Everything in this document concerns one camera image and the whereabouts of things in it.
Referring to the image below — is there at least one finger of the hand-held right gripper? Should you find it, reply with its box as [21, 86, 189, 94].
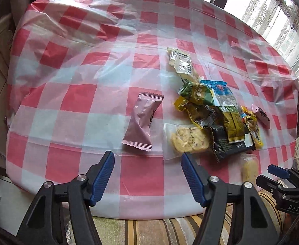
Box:
[256, 175, 281, 192]
[268, 165, 293, 181]

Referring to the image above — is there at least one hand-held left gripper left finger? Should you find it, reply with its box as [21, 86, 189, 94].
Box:
[16, 150, 115, 245]

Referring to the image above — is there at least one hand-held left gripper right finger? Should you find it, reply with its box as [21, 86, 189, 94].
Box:
[181, 153, 279, 245]

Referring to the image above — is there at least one clear packet with yellow cake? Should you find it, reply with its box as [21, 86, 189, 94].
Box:
[241, 153, 259, 185]

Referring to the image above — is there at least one clear packet with cookie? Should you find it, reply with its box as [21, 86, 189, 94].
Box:
[163, 123, 213, 161]

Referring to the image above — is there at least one black snack packet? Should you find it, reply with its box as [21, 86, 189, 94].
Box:
[203, 125, 256, 163]

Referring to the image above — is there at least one yellow orange snack packet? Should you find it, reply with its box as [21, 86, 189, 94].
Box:
[241, 106, 264, 150]

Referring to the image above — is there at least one small pink dark packet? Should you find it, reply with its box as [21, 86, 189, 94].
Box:
[252, 104, 271, 127]

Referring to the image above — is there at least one olive green snack packet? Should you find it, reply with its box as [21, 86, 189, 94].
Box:
[221, 106, 246, 144]

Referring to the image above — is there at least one pink snack packet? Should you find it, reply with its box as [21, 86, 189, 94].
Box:
[122, 92, 164, 152]

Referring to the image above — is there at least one red white checked tablecloth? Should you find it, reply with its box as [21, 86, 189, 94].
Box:
[5, 0, 299, 220]

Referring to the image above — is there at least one blue snack packet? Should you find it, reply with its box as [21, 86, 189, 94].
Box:
[200, 80, 239, 113]

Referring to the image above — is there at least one floral lace curtain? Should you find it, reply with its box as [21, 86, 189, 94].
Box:
[241, 0, 299, 65]

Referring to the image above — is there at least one brown curtain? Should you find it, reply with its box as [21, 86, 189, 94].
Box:
[0, 0, 75, 31]

